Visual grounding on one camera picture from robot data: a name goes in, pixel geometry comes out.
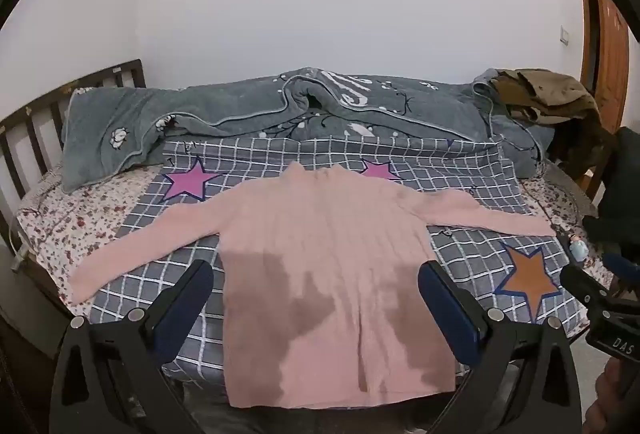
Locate brown jacket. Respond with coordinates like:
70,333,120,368
492,69,603,147

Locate dark wooden headboard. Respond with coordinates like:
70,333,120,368
0,59,147,215

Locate wooden chair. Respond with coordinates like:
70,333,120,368
552,114,618,202

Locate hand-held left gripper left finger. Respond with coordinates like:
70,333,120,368
50,259,216,434

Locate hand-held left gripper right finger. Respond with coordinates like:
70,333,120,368
417,260,586,434

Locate person's right hand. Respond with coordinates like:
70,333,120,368
582,358,640,434

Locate floral bed sheet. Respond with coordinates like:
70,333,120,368
15,161,608,340

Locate wooden door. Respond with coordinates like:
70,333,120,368
575,0,632,135

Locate grey checked star blanket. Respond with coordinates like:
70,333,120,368
90,136,590,382

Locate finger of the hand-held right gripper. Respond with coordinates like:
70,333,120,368
559,264,626,321
601,253,640,282

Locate dark cloth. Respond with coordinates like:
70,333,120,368
581,126,640,262

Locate pink knit sweater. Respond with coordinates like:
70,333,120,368
67,162,557,410

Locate grey-green printed quilt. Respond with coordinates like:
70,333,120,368
59,66,555,192

